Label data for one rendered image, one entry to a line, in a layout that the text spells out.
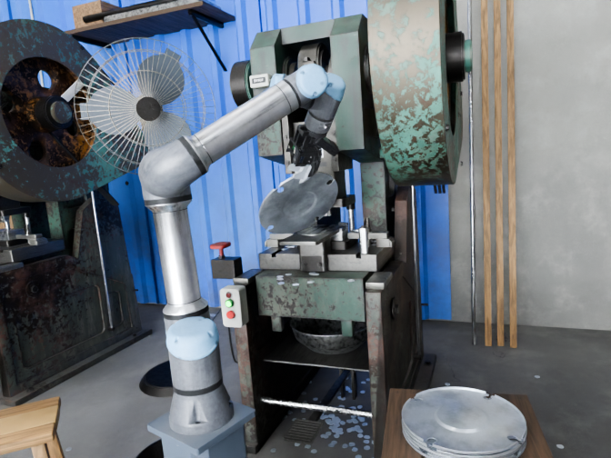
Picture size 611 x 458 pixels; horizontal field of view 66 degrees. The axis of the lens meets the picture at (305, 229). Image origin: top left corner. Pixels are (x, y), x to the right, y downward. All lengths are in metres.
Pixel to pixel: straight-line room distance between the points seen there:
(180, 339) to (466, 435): 0.69
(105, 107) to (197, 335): 1.35
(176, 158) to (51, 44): 1.65
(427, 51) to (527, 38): 1.62
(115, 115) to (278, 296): 1.08
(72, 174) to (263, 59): 1.23
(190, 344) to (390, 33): 0.91
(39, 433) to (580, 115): 2.69
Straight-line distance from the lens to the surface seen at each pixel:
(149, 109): 2.14
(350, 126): 1.60
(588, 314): 3.03
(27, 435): 1.65
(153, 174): 1.08
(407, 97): 1.31
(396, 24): 1.32
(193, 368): 1.13
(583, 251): 2.93
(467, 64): 1.66
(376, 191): 1.90
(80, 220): 2.87
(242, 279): 1.67
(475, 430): 1.26
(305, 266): 1.66
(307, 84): 1.11
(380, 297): 1.48
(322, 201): 1.62
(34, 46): 2.57
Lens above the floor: 1.06
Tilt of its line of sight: 9 degrees down
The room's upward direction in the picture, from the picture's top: 4 degrees counter-clockwise
